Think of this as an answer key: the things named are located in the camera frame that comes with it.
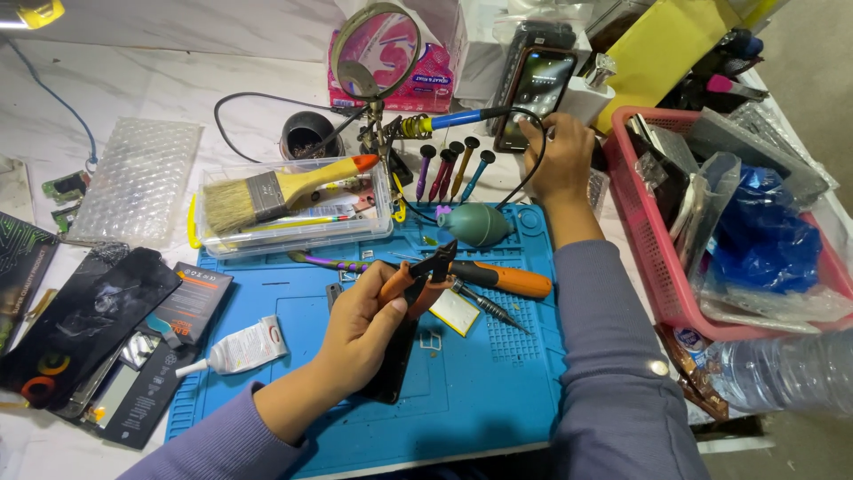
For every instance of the pink tissue packet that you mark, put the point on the pink tissue packet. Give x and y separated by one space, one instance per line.
433 80

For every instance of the magnifying glass helping-hand stand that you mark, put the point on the magnifying glass helping-hand stand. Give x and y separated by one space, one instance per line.
376 50

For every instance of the heap of black and pink tools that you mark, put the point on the heap of black and pink tools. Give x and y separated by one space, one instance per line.
726 66

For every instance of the black smartphone in plastic bag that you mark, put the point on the black smartphone in plastic bag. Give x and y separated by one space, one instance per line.
540 33

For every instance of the clear plastic storage box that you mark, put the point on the clear plastic storage box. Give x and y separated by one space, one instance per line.
300 233

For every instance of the clear plastic water bottle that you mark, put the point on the clear plastic water bottle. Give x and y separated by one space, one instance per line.
780 373

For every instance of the purple and green pry tool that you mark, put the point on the purple and green pry tool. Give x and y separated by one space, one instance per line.
326 261

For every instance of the brown snack wrapper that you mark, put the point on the brown snack wrapper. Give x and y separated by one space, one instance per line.
696 380

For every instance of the metal sim tray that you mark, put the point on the metal sim tray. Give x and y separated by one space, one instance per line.
430 340

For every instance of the smartphone in brown case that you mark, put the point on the smartphone in brown case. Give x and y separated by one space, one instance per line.
536 83

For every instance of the blue plastic bag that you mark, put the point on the blue plastic bag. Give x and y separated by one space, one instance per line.
766 240

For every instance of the white pad with yellow edge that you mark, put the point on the white pad with yellow edge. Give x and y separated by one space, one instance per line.
456 312

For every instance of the pink plastic basket with parts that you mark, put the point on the pink plastic basket with parts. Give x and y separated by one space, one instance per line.
643 233

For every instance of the person's left hand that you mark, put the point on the person's left hand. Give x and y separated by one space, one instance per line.
353 333

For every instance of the person's right hand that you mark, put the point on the person's right hand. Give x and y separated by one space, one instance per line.
563 160

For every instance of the black battery packaging box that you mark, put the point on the black battery packaging box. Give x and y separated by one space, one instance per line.
196 300

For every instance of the yellow cardboard box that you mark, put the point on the yellow cardboard box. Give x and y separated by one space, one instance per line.
656 53

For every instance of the black phone battery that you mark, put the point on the black phone battery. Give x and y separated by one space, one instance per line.
143 400

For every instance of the red precision screwdriver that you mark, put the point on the red precision screwdriver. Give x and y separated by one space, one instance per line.
440 177
453 163

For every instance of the purple precision screwdriver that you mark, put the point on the purple precision screwdriver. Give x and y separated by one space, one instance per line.
424 173

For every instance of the green circuit board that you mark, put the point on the green circuit board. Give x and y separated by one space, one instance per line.
66 217
65 186

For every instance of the teal precision screwdriver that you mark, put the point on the teal precision screwdriver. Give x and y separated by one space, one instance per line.
478 174

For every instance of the black box with green print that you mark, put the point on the black box with green print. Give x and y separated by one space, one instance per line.
23 266

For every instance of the black phone display panel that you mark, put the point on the black phone display panel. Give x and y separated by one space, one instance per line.
86 326

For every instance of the blue silicone repair mat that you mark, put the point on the blue silicone repair mat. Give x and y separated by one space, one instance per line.
480 393

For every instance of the bubble wrap bag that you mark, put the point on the bubble wrap bag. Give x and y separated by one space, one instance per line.
136 180

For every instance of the black round tip cleaner pot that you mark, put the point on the black round tip cleaner pot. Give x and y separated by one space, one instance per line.
310 133

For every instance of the slim metal screwdriver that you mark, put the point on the slim metal screwdriver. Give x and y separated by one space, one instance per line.
493 310

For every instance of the green rubber dust blower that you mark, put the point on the green rubber dust blower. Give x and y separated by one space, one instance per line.
476 225

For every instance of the yellow precision screwdriver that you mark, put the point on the yellow precision screwdriver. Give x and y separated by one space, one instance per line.
464 166

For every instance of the person's right fingers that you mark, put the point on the person's right fingers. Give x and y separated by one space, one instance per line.
536 133

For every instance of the white glue tube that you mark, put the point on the white glue tube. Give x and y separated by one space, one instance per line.
243 350

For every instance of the white charger adapter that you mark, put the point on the white charger adapter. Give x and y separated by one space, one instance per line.
586 97

